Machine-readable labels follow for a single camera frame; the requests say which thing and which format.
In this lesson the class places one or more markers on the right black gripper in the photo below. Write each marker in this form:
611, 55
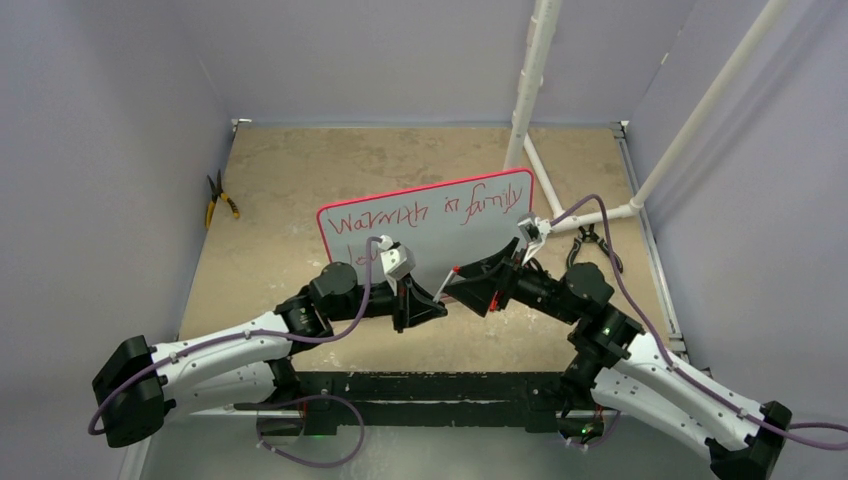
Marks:
478, 292

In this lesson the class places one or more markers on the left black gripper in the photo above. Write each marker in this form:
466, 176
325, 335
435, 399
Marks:
418, 309

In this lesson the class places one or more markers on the white red marker pen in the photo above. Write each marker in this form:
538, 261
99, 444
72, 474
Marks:
447, 280

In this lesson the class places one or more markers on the pink framed whiteboard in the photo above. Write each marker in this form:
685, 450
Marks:
444, 225

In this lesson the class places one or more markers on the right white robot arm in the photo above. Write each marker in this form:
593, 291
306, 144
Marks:
620, 365

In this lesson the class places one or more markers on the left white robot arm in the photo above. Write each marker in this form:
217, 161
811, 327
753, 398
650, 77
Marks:
225, 358

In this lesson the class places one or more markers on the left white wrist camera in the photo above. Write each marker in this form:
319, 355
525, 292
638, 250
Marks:
397, 262

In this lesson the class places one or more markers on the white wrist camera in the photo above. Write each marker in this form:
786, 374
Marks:
534, 230
397, 262

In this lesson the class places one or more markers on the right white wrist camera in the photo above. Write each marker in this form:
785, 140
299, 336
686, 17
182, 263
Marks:
534, 230

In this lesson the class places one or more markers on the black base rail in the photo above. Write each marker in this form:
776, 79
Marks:
532, 401

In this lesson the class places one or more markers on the aluminium frame rail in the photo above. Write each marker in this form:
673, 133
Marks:
582, 429

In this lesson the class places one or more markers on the yellow handled pliers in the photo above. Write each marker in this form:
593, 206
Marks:
218, 194

